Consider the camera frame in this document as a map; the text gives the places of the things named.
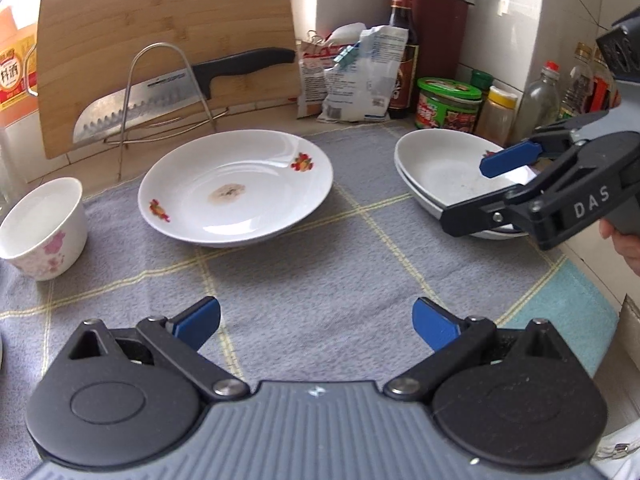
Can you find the dark red knife block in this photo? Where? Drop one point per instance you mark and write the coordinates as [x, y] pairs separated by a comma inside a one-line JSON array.
[[440, 40]]

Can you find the orange white food packet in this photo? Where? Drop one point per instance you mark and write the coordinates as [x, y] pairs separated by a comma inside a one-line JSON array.
[[312, 80]]

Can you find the white plate with red speck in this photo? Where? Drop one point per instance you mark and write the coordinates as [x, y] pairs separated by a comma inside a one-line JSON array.
[[417, 200]]

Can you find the orange cooking wine bottle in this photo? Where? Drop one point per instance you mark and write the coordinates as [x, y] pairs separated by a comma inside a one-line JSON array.
[[15, 75]]

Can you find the white bowl with pink flowers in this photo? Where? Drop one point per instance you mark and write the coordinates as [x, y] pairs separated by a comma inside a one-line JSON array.
[[40, 230]]

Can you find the blue bag clip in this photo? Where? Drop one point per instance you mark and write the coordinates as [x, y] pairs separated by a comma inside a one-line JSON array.
[[347, 56]]

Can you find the white blue food packet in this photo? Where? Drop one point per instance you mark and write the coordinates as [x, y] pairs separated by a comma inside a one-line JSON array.
[[360, 90]]

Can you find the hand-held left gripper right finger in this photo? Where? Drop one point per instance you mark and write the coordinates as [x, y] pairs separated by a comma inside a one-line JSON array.
[[435, 327]]

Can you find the grey blue checked towel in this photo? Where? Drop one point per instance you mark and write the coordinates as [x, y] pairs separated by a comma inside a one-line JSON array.
[[325, 270]]

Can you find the green-lid sauce jar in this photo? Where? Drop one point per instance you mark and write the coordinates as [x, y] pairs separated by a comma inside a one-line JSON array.
[[447, 107]]

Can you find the white plate with speckled stains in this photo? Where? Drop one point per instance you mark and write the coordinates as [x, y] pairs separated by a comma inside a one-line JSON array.
[[440, 165]]

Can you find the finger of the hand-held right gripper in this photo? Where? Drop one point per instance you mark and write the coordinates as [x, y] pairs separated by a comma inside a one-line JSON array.
[[507, 159], [475, 217]]

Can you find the wooden cutting board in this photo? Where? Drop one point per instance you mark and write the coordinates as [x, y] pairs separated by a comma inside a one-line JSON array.
[[165, 15]]

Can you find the yellow-lid spice jar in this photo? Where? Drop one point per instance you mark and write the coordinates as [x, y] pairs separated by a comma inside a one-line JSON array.
[[495, 120]]

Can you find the black binder clip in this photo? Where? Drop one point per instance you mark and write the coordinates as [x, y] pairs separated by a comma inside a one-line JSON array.
[[312, 37]]

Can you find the white plate with brown stain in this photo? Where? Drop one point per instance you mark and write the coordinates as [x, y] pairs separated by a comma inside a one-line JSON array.
[[235, 190]]

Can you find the glass bottle with red cap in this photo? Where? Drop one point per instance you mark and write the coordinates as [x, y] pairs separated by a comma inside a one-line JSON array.
[[540, 100]]

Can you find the small green-cap bottle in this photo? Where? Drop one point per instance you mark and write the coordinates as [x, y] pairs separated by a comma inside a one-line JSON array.
[[482, 80]]

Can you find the person's right hand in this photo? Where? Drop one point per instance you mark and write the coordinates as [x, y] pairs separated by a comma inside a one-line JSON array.
[[627, 252]]

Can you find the glass bottle with red label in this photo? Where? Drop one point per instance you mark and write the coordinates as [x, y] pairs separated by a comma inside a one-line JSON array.
[[602, 80]]

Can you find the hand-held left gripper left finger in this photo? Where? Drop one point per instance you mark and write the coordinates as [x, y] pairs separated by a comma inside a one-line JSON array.
[[197, 317]]

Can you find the dark soy sauce bottle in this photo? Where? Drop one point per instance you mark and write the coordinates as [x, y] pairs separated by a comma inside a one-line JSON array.
[[401, 10]]

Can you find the glass bottle with gold cap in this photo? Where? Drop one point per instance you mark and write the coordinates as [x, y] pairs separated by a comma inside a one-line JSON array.
[[575, 90]]

